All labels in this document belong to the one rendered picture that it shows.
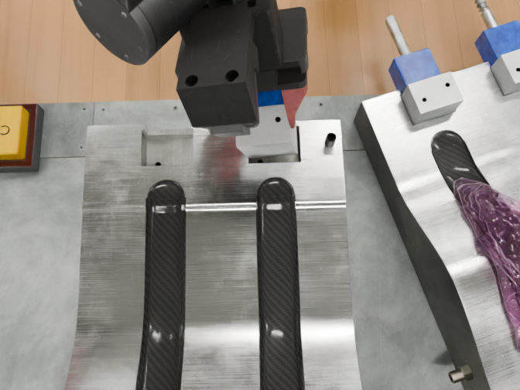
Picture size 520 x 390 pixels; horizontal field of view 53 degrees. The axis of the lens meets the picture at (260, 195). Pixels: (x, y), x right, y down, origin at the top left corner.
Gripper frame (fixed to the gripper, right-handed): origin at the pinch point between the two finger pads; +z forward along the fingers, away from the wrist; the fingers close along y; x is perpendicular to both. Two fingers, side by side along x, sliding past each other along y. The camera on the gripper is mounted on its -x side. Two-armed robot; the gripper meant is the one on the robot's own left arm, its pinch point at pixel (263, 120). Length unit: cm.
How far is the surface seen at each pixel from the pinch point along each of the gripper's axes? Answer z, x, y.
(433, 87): 6.4, 8.4, 16.7
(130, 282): 7.7, -12.1, -13.9
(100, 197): 3.6, -4.7, -16.8
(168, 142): 4.8, 2.8, -11.4
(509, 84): 8.6, 9.9, 24.9
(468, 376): 20.2, -17.5, 17.3
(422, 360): 23.5, -14.9, 13.5
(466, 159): 12.3, 3.2, 19.8
